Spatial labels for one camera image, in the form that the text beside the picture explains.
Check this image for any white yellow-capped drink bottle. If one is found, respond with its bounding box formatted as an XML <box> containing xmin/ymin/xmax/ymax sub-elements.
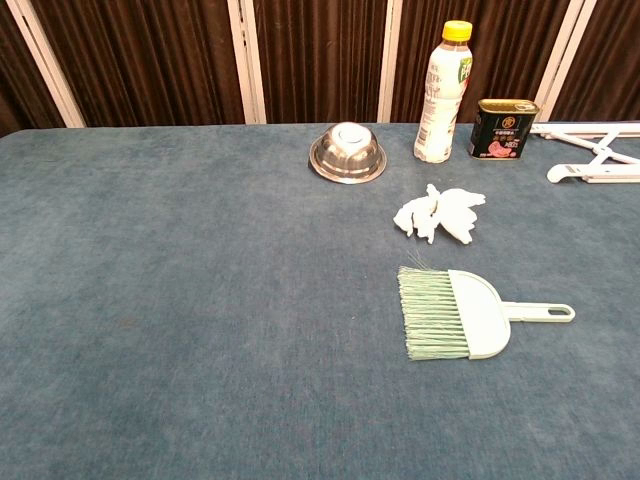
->
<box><xmin>412</xmin><ymin>20</ymin><xmax>475</xmax><ymax>164</ymax></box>

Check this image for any blue velvet tablecloth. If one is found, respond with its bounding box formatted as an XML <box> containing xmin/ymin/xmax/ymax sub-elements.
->
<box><xmin>0</xmin><ymin>122</ymin><xmax>640</xmax><ymax>480</ymax></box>

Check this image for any white folding plastic rack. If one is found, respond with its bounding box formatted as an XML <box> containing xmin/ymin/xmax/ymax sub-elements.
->
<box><xmin>529</xmin><ymin>122</ymin><xmax>640</xmax><ymax>185</ymax></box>

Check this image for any white screen frame post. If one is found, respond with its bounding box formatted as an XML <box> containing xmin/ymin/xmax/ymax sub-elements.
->
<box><xmin>4</xmin><ymin>0</ymin><xmax>87</xmax><ymax>129</ymax></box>
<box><xmin>226</xmin><ymin>0</ymin><xmax>267</xmax><ymax>125</ymax></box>
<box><xmin>532</xmin><ymin>0</ymin><xmax>599</xmax><ymax>122</ymax></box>
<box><xmin>376</xmin><ymin>0</ymin><xmax>404</xmax><ymax>124</ymax></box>

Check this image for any upturned stainless steel bowl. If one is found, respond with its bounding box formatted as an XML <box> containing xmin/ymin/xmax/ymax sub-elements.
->
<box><xmin>308</xmin><ymin>122</ymin><xmax>388</xmax><ymax>185</ymax></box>

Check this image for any brown pleated curtain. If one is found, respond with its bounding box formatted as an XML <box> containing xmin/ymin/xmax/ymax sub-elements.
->
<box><xmin>0</xmin><ymin>0</ymin><xmax>640</xmax><ymax>137</ymax></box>

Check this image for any mint green hand brush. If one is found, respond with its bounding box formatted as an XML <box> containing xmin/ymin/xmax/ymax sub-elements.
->
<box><xmin>397</xmin><ymin>265</ymin><xmax>577</xmax><ymax>363</ymax></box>

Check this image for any white paper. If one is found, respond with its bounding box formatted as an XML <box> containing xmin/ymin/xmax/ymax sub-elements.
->
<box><xmin>392</xmin><ymin>183</ymin><xmax>489</xmax><ymax>246</ymax></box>

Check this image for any black luncheon meat can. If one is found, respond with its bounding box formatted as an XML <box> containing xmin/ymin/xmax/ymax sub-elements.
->
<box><xmin>467</xmin><ymin>98</ymin><xmax>542</xmax><ymax>161</ymax></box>

